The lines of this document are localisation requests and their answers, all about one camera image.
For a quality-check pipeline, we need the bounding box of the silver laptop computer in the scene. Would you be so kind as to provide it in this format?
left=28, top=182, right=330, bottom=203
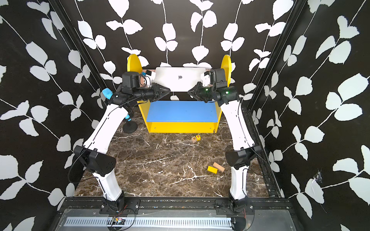
left=153, top=67, right=206, bottom=92

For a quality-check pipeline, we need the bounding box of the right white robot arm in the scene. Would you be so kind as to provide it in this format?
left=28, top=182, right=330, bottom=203
left=188, top=68, right=257, bottom=213

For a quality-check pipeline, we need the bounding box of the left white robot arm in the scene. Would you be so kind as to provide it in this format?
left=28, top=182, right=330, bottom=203
left=73, top=70, right=171, bottom=212

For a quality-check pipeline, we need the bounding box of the yellow shelf with blue board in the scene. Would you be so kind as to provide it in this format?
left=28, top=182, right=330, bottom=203
left=127, top=54, right=232, bottom=134

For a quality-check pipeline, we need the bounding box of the black round microphone stand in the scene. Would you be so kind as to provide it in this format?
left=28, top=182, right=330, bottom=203
left=122, top=119, right=138, bottom=134

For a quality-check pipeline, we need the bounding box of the tan wooden block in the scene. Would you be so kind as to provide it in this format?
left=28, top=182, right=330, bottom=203
left=213, top=162, right=225, bottom=172

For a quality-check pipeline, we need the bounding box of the yellow rectangular block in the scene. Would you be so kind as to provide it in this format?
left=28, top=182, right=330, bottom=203
left=207, top=166, right=218, bottom=174

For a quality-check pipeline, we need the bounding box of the small circuit board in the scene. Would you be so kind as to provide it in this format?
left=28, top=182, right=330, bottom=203
left=110, top=218, right=126, bottom=227

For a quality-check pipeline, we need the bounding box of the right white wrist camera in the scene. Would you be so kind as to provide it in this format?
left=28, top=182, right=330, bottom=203
left=201, top=70, right=215, bottom=87

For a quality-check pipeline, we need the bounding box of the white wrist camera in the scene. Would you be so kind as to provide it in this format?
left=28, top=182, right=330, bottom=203
left=201, top=70, right=215, bottom=87
left=140, top=70, right=156, bottom=88

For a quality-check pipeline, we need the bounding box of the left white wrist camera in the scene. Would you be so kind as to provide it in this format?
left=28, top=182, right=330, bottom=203
left=140, top=70, right=156, bottom=88

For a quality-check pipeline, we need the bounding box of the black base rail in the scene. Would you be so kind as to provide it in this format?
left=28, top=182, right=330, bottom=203
left=57, top=197, right=295, bottom=218

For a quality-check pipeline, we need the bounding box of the white slotted cable duct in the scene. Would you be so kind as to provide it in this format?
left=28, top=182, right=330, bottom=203
left=62, top=217, right=232, bottom=229

